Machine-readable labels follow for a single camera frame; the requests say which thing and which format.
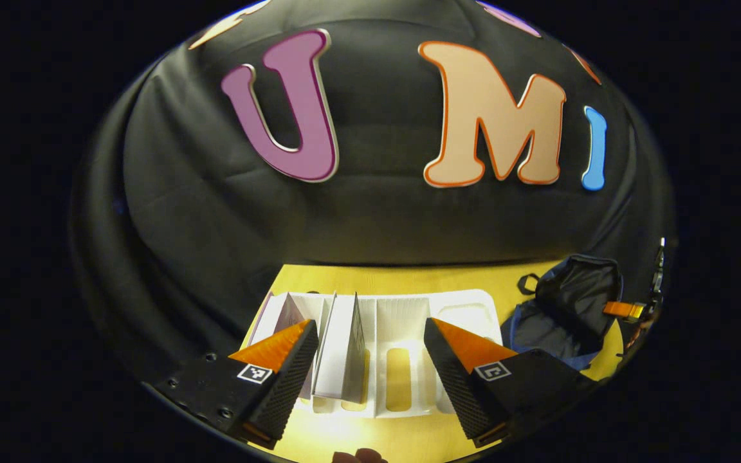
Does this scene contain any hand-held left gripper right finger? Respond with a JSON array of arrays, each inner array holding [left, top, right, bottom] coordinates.
[[423, 317, 598, 449]]

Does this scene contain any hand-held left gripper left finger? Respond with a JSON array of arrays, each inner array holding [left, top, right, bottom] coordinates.
[[152, 319, 320, 450]]

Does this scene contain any blue schoolbag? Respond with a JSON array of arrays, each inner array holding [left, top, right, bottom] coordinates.
[[501, 253, 625, 372]]

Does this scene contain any portrait cover book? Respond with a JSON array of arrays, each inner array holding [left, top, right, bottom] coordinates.
[[311, 292, 372, 404]]

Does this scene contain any white plastic bookshelf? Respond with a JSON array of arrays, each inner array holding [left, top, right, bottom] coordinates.
[[248, 289, 506, 419]]

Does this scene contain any black backdrop cloth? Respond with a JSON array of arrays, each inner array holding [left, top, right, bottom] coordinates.
[[69, 0, 677, 386]]

